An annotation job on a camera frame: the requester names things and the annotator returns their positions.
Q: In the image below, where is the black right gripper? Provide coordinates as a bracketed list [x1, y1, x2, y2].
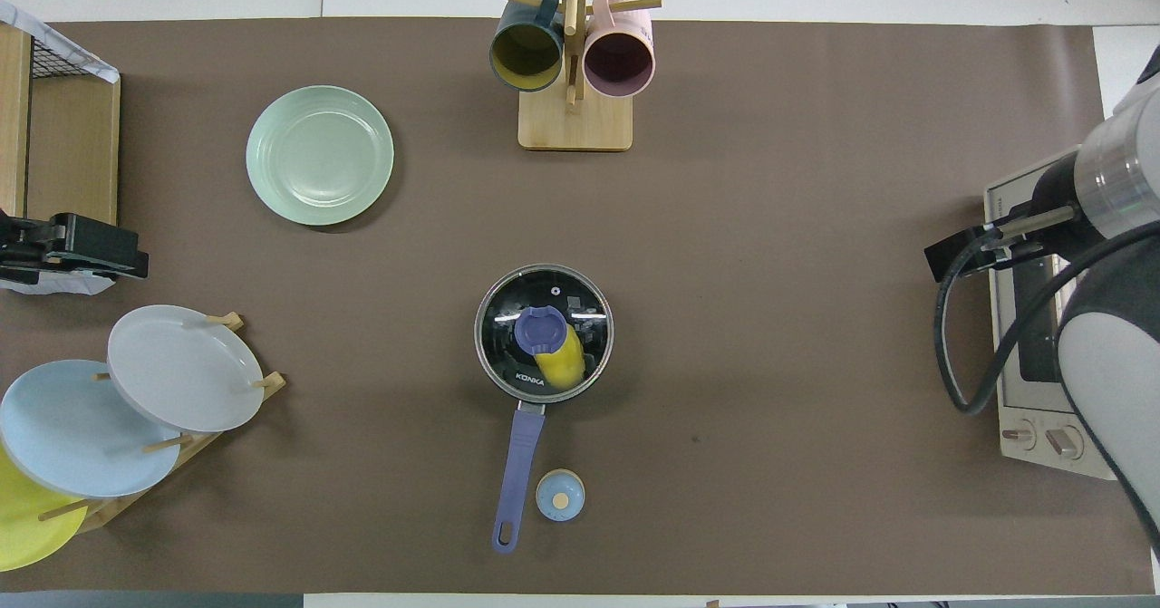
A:
[924, 205, 1079, 283]

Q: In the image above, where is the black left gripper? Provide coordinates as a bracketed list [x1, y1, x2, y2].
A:
[0, 214, 150, 285]

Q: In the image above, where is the glass lid with purple knob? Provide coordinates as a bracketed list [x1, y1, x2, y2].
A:
[474, 264, 615, 403]

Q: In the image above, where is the yellow lemon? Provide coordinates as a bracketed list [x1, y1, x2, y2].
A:
[535, 323, 587, 390]

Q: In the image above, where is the grey plate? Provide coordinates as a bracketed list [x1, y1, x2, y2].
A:
[107, 305, 266, 434]

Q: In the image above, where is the light blue plate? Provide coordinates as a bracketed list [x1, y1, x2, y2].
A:
[0, 360, 182, 499]

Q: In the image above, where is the light green plate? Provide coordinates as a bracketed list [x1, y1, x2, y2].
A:
[246, 85, 396, 227]

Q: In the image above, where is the wooden plate rack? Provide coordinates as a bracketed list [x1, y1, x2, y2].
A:
[38, 312, 287, 535]

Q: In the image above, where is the yellow plate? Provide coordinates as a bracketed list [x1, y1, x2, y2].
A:
[0, 445, 89, 573]

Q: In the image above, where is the white crumpled paper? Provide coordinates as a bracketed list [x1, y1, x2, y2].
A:
[0, 268, 117, 297]

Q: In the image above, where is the wooden shelf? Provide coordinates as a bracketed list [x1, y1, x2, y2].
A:
[0, 24, 121, 228]

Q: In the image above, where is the beige toaster oven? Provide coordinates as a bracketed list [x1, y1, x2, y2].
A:
[984, 150, 1160, 482]

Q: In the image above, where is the brown table mat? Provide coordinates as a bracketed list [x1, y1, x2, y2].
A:
[0, 17, 1156, 595]

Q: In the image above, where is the pink mug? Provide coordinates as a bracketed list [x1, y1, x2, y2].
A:
[583, 0, 656, 99]

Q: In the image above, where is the wooden mug tree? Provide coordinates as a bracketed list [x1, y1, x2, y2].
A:
[487, 0, 662, 152]

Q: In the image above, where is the dark teal mug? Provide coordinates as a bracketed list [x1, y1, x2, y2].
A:
[489, 0, 566, 93]

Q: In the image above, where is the small blue round cap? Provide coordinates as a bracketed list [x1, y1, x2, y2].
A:
[536, 469, 586, 524]

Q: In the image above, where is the black wire basket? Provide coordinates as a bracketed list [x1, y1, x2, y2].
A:
[32, 33, 96, 79]

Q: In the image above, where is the black pot with purple handle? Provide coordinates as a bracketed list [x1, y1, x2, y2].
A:
[474, 264, 615, 555]

